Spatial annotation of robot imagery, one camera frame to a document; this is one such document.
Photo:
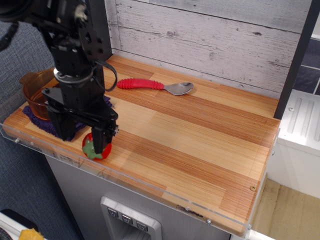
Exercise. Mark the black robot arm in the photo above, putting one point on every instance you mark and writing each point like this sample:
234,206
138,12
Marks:
77,50

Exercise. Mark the amber glass pot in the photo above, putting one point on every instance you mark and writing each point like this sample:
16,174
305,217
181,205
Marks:
32,85

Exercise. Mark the white appliance at right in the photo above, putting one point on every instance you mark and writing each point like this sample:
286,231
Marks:
295,160

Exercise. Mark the yellow object bottom left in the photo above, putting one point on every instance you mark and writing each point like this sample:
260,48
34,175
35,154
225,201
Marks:
30,234

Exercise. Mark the silver dispenser panel with buttons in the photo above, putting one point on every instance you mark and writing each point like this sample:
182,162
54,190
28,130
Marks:
125,223

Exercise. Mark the red handled metal spoon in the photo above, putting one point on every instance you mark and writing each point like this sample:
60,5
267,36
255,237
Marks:
176,89

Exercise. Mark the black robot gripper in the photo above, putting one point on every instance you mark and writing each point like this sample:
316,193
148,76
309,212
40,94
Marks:
81,98

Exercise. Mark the grey cabinet under table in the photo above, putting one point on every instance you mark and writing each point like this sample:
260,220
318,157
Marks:
83,190

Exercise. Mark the clear acrylic table guard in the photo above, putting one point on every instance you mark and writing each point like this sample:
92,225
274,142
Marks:
203,153

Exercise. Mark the dark grey right post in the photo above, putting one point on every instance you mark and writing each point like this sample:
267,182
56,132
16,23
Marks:
299,54

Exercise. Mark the purple folded towel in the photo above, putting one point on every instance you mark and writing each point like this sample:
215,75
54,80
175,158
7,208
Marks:
47,126

